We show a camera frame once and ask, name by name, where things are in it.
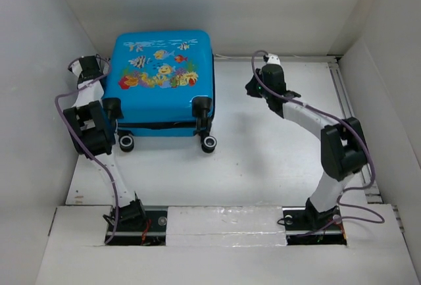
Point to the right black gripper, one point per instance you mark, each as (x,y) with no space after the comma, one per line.
(250,86)

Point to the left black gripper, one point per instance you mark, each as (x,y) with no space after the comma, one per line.
(87,64)

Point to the blue kids suitcase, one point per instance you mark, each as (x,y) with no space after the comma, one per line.
(162,84)

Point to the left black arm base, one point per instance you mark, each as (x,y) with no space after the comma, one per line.
(137,225)

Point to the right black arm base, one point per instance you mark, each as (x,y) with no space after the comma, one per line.
(305,226)

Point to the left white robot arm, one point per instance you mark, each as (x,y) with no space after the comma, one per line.
(92,123)

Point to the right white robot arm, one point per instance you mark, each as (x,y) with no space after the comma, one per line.
(341,141)

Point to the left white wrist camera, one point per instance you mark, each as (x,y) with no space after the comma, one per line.
(75,67)

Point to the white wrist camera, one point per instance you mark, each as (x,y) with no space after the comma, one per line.
(271,59)
(75,67)

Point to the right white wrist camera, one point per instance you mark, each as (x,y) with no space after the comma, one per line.
(271,59)

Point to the white cable tie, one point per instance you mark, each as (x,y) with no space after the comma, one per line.
(219,56)

